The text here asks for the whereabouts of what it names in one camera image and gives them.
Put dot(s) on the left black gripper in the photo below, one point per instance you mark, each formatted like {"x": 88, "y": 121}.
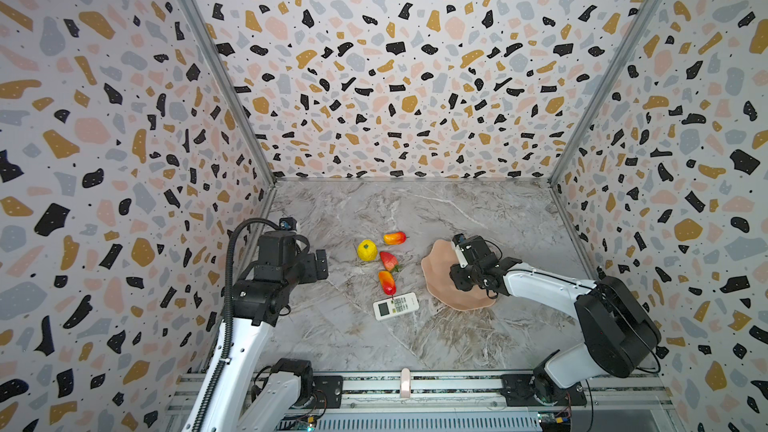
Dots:
{"x": 311, "y": 271}

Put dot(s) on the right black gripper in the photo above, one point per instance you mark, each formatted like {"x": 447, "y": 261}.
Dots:
{"x": 469, "y": 264}

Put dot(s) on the yellow fake lemon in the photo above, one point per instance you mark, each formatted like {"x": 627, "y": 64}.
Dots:
{"x": 367, "y": 251}

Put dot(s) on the red fake strawberry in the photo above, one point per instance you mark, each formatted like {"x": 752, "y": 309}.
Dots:
{"x": 389, "y": 261}

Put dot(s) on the red yellow fake mango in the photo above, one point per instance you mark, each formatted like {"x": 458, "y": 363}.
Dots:
{"x": 395, "y": 238}

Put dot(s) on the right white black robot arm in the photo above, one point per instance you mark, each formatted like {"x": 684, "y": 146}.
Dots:
{"x": 617, "y": 332}

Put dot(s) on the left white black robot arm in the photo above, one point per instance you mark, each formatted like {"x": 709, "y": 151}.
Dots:
{"x": 252, "y": 307}

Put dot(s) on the pink scalloped fruit bowl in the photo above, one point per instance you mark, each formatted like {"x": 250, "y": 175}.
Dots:
{"x": 436, "y": 269}

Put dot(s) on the white remote control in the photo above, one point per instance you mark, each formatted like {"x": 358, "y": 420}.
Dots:
{"x": 395, "y": 306}

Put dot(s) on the small white clip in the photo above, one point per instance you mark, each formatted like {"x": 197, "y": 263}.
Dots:
{"x": 405, "y": 384}

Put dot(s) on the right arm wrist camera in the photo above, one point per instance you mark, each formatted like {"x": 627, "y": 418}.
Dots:
{"x": 457, "y": 241}

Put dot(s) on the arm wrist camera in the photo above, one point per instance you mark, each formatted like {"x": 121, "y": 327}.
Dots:
{"x": 288, "y": 224}
{"x": 457, "y": 241}

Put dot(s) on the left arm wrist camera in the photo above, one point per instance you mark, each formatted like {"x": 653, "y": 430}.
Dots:
{"x": 288, "y": 224}

